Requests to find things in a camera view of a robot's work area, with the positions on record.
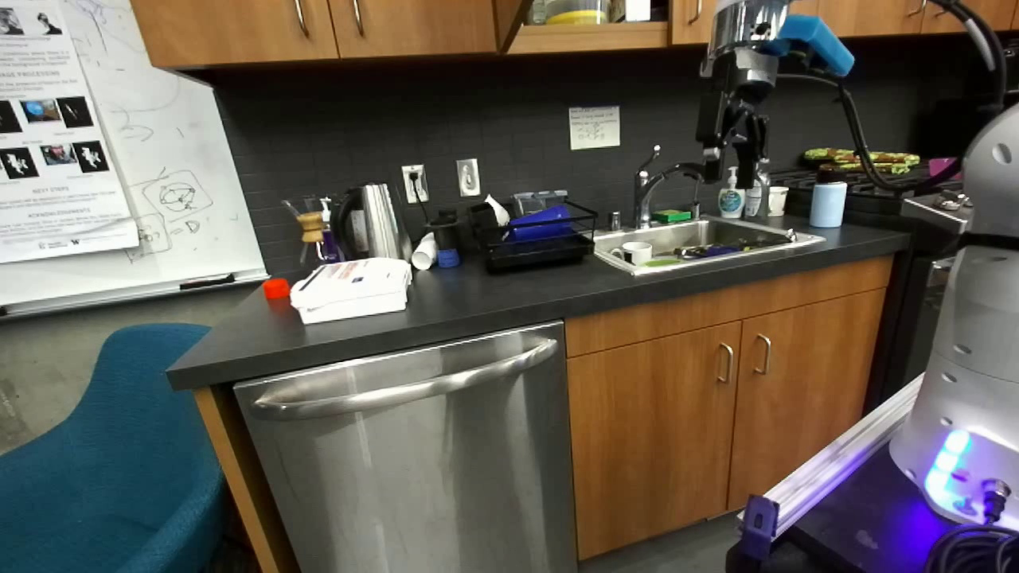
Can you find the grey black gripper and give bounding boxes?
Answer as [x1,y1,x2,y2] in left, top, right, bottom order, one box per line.
[698,0,790,189]

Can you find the cabinet door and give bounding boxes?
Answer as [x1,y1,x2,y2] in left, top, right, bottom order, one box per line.
[130,0,336,70]
[332,0,495,56]
[568,320,738,559]
[725,290,886,508]
[667,0,1019,44]
[494,0,531,52]

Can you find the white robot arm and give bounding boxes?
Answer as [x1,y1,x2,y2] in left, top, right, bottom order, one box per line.
[698,0,1019,527]

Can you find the clear soap dispenser bottle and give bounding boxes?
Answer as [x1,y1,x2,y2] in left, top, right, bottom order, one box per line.
[716,167,745,219]

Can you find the dish soap bottle green cap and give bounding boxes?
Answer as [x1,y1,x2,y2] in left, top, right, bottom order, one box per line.
[745,159,770,219]

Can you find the white mug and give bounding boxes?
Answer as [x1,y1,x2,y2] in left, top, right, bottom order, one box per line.
[767,183,790,219]

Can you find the green sponge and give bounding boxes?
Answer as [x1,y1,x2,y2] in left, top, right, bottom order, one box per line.
[653,210,695,225]

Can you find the light blue tumbler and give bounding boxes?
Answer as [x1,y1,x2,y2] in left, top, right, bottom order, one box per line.
[808,182,846,230]

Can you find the chrome kitchen faucet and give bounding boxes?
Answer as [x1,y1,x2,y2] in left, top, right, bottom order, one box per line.
[635,144,708,230]

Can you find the yellow green cloth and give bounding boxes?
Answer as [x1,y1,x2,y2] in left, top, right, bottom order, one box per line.
[799,145,920,176]

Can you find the stainless steel sink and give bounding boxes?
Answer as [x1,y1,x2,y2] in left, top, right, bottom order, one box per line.
[591,215,820,278]

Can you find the white cup in sink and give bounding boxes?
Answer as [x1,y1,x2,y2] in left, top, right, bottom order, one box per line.
[621,242,653,266]

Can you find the blue plastic container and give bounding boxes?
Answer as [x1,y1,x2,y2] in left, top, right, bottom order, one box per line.
[508,205,572,242]

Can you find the black stove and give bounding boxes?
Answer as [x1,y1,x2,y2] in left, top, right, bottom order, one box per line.
[846,182,970,255]

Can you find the black dish rack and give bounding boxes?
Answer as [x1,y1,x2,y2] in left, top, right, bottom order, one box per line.
[467,200,595,273]

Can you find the silver electric kettle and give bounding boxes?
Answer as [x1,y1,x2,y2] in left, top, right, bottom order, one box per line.
[346,182,402,258]

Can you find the stainless steel dishwasher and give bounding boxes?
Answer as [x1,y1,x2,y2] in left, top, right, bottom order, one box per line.
[232,320,575,573]

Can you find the white paper stack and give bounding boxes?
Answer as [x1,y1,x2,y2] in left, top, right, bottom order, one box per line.
[289,258,412,325]

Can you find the glass pour-over coffee maker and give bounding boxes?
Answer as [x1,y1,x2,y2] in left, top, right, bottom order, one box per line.
[285,193,341,265]

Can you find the orange round cap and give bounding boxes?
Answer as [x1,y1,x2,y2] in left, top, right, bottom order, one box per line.
[261,278,289,303]

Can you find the white whiteboard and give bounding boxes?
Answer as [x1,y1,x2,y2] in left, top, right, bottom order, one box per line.
[0,0,263,319]

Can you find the white poster on whiteboard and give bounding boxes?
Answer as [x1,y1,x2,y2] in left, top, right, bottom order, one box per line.
[0,0,136,265]

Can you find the teal chair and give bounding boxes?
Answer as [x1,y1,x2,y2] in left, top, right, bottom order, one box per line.
[0,325,225,573]

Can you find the blue wrist camera box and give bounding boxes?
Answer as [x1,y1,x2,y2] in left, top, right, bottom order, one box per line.
[767,12,856,79]

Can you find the white wall notice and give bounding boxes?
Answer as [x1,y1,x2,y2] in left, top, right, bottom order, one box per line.
[568,105,621,149]

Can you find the right wall outlet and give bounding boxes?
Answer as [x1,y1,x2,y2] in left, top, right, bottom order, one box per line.
[454,159,481,198]

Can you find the wall outlet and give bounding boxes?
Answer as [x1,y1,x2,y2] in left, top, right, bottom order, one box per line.
[402,162,429,205]
[454,159,481,198]

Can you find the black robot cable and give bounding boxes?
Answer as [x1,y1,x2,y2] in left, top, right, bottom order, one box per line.
[776,0,1013,193]

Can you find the left wall outlet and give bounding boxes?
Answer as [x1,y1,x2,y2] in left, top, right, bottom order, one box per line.
[402,162,429,205]

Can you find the aluminium rail with blue bracket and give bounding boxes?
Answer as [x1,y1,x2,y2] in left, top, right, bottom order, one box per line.
[731,380,923,567]

